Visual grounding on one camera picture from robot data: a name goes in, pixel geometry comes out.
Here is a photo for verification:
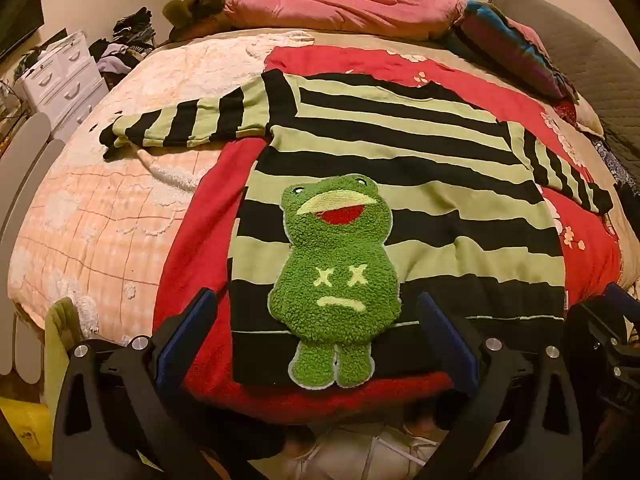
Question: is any person's right foot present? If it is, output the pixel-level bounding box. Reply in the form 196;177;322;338
400;410;451;442

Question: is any dark television screen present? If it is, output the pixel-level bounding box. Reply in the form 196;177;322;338
0;0;46;61

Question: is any pile of dark clothes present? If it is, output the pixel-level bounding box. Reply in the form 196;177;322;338
90;6;161;76

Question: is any brown coat with fur pompoms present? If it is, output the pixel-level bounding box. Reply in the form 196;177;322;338
162;0;306;43

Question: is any colourful striped pillow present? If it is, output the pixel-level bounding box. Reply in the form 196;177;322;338
445;1;581;101

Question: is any beige bed sheet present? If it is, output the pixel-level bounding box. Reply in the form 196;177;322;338
150;25;631;286

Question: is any small beige pillow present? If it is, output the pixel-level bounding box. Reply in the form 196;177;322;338
570;92;606;136

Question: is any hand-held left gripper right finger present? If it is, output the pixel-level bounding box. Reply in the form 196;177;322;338
416;291;586;480

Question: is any yellow bag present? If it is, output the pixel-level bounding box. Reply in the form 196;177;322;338
0;397;56;461

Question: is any green fleece cloth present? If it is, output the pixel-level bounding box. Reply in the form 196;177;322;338
44;296;88;411

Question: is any peach plaid fluffy quilt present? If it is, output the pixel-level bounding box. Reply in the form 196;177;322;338
9;30;316;356

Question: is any pink duvet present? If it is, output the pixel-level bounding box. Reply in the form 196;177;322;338
220;0;468;43

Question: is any grey quilted headboard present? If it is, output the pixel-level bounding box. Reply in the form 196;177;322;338
487;0;640;171

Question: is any green black striped frog sweater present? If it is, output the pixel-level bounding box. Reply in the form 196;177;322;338
99;71;614;390

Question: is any person's left foot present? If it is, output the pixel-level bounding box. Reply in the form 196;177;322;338
285;430;351;467

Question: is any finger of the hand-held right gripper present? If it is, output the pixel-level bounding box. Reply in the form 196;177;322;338
603;282;640;321

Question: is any red floral blanket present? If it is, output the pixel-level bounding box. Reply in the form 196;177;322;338
152;45;623;428

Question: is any white drawer cabinet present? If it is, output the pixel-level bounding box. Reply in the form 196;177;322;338
17;30;108;141

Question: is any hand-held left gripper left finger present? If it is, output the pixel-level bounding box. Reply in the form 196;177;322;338
52;287;236;480

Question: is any dark floral cloth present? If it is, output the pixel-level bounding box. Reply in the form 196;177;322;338
595;135;640;201

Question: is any grey slatted chair back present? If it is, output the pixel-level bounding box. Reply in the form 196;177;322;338
0;112;66;381

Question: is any person's foot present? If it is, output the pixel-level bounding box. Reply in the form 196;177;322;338
285;430;351;467
400;410;451;442

